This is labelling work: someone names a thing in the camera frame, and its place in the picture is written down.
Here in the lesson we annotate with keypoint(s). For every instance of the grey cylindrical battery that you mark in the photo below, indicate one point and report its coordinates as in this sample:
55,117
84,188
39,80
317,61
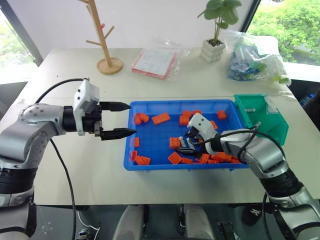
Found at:
249,110

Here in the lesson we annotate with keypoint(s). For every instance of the orange toy brick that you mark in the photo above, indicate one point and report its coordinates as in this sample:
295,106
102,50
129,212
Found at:
186,160
205,157
221,114
175,158
235,160
222,156
141,118
143,160
197,112
185,120
134,155
213,162
214,124
174,142
161,118

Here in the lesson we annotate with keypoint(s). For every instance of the black object beside table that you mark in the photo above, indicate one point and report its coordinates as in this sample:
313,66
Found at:
303,90

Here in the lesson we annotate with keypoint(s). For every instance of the clear bag with red-white booklet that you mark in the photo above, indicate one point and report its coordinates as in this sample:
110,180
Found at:
156,62

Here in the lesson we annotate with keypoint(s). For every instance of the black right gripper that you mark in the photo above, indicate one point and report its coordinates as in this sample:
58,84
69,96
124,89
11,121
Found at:
198,141

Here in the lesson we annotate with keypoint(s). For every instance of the blue plastic bin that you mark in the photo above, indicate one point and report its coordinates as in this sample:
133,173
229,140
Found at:
155,150

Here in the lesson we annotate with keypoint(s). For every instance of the dark window frame post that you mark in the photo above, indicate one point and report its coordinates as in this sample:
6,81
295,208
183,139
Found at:
250,15
22,32

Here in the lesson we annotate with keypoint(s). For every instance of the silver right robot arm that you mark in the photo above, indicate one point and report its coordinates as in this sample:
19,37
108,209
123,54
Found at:
262,155

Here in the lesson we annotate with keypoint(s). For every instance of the wooden branch stand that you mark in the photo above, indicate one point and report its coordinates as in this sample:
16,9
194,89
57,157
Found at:
108,62

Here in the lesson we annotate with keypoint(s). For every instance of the black round cap with logo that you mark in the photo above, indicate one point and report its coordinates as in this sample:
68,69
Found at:
253,216

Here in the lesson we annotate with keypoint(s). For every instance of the green plant in white pot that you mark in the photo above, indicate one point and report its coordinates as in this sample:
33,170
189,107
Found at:
213,51

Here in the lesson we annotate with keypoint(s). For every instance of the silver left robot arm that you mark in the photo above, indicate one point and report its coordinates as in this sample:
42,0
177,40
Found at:
17,140

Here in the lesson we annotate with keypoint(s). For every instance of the grey rounded shape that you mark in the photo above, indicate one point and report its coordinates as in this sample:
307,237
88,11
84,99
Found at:
198,222
130,222

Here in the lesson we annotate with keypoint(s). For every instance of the green plastic bin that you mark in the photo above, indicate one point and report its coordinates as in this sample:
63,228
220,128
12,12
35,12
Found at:
272,125

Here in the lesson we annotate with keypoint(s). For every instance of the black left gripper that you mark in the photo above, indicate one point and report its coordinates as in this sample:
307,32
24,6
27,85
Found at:
91,122

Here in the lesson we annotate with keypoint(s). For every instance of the clear bag of blue-green parts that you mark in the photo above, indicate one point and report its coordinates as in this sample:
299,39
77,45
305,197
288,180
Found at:
246,65

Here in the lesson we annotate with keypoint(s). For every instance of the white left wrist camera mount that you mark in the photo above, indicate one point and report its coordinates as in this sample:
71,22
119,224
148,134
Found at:
83,97

